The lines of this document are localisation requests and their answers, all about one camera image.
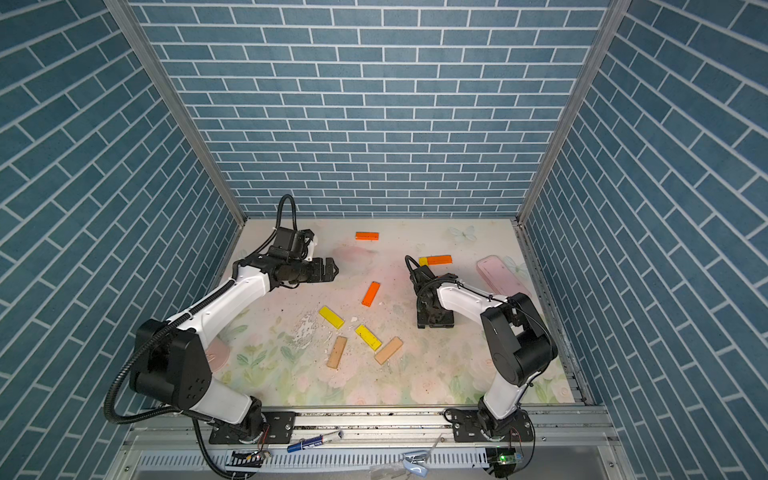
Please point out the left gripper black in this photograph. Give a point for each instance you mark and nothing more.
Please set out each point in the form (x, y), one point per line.
(318, 275)

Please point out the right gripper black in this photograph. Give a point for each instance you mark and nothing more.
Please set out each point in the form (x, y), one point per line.
(421, 318)

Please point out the orange block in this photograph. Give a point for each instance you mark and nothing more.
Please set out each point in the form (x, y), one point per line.
(371, 294)
(367, 236)
(439, 260)

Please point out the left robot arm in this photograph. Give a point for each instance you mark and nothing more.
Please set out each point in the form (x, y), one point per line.
(172, 365)

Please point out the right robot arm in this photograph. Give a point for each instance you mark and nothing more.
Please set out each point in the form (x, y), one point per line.
(520, 345)

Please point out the natural wood block lower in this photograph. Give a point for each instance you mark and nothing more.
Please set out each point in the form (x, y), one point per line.
(389, 350)

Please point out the natural wood block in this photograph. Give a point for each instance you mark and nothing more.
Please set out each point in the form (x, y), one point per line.
(389, 350)
(337, 352)

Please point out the pink eraser box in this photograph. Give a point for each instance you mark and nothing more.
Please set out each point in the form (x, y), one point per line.
(499, 277)

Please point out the natural wood block left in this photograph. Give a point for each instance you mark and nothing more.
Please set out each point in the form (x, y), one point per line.
(337, 352)

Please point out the clear tape scraps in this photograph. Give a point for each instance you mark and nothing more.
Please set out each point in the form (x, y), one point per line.
(413, 465)

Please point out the small circuit board green led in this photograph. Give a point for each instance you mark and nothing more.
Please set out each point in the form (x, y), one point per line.
(502, 462)

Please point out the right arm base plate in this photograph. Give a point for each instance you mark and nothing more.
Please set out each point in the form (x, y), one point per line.
(479, 425)

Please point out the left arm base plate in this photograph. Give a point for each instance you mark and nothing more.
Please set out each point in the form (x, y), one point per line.
(252, 427)

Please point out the blue handled screwdriver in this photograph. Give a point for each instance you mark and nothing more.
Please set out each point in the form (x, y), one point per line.
(315, 441)

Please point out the aluminium front rail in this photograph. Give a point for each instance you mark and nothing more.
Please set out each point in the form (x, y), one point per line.
(389, 426)

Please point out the wire connector bundle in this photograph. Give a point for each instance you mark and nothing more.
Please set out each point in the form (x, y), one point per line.
(248, 459)

